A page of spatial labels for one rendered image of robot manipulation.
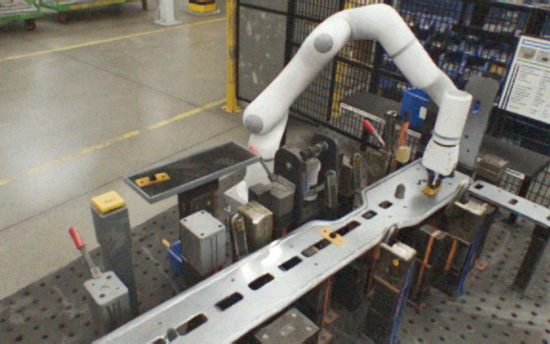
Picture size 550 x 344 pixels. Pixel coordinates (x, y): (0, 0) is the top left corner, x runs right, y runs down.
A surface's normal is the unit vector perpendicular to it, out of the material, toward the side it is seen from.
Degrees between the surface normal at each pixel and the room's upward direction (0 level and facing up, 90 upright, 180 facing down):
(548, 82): 90
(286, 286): 0
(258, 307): 0
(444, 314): 0
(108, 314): 90
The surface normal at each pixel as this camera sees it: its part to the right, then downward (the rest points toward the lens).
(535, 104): -0.72, 0.31
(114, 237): 0.69, 0.40
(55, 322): 0.06, -0.87
